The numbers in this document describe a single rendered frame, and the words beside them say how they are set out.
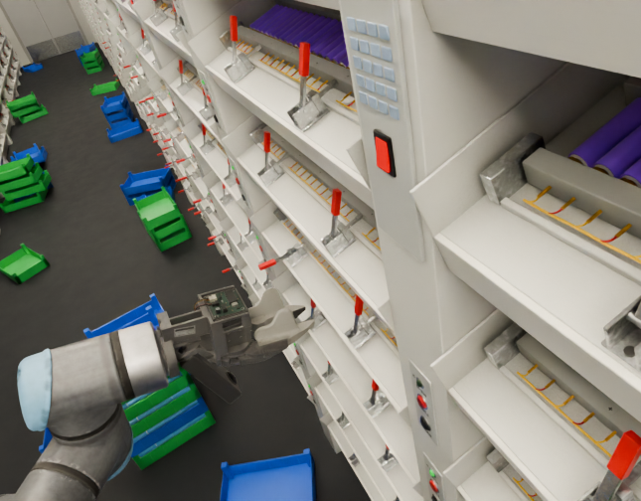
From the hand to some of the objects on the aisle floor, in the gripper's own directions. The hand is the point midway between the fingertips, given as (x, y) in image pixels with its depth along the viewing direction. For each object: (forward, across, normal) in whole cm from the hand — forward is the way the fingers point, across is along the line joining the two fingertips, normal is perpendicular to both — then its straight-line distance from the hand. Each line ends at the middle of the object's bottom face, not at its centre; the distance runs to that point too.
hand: (301, 320), depth 75 cm
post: (+37, -22, +98) cm, 107 cm away
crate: (+2, +41, +105) cm, 113 cm away
